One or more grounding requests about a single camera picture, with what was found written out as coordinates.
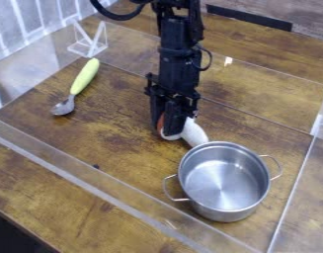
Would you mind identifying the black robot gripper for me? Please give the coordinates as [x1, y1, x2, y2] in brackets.
[146, 46, 202, 136]

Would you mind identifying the white plush mushroom red cap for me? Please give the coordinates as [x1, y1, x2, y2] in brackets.
[158, 118, 209, 147]

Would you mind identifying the silver metal pot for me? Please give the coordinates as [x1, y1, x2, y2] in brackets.
[162, 141, 283, 222]

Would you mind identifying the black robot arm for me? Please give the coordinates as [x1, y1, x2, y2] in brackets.
[146, 0, 209, 136]

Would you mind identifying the clear acrylic triangle stand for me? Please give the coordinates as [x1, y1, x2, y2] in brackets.
[67, 22, 109, 58]

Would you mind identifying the black strip on table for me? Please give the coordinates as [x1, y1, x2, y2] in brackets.
[206, 4, 293, 32]

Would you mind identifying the yellow handled metal spoon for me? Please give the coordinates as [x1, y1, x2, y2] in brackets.
[51, 58, 101, 116]

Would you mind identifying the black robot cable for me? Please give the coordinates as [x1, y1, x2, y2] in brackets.
[89, 0, 149, 22]

